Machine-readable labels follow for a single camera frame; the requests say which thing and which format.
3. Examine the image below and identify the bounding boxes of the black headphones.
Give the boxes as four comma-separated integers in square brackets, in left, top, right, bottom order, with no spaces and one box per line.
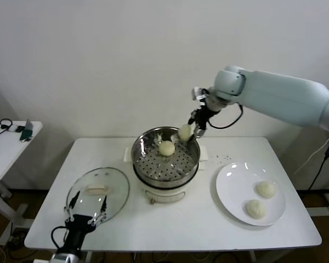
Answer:
[0,118,13,137]

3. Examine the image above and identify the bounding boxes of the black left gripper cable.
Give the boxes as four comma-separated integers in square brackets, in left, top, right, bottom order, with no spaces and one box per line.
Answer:
[50,225,71,249]

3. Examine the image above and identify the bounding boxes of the perforated steel steamer basket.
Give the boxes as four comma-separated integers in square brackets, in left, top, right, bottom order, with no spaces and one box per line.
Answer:
[131,126,201,190]

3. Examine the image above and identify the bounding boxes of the round glass pot lid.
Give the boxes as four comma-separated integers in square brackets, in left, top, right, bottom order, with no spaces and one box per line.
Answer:
[66,167,131,226]

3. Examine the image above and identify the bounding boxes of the white oval plate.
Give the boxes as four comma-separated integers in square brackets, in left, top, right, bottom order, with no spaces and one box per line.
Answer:
[215,162,287,227]

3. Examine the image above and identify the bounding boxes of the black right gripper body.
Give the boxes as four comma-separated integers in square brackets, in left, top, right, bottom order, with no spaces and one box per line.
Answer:
[196,102,222,129]

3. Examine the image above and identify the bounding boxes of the green circuit board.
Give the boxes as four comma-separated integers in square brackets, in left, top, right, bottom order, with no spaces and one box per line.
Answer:
[19,119,35,143]

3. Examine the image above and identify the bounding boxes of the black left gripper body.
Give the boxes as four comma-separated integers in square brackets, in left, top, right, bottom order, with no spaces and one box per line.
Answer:
[60,215,97,249]

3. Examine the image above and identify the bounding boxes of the white side table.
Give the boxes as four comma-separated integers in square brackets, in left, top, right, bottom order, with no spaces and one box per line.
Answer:
[0,120,44,230]

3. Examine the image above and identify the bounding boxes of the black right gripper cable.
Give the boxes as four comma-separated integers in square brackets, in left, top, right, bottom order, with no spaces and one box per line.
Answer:
[207,102,244,129]

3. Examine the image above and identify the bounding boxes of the floor power strip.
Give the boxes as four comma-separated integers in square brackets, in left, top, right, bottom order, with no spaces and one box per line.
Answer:
[7,231,27,244]

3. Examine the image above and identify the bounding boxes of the white electric cooker pot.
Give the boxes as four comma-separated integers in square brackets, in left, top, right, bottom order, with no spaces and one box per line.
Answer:
[123,146,209,205]

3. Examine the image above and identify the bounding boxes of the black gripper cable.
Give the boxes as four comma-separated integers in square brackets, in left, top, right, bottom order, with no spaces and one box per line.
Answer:
[207,102,244,129]
[50,225,71,249]

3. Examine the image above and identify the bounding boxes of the white hanging cable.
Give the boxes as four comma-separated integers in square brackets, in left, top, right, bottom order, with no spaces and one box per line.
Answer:
[292,134,329,176]

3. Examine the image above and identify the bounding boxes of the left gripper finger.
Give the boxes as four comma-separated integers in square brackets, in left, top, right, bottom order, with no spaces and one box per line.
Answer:
[88,195,109,226]
[64,191,81,223]

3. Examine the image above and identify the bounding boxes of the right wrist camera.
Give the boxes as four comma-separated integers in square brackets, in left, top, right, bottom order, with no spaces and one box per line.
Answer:
[191,86,211,104]

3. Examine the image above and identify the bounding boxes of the white steamed baozi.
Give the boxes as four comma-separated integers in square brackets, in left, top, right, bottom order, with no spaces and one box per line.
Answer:
[158,140,176,157]
[245,199,267,220]
[255,180,277,199]
[178,124,194,142]

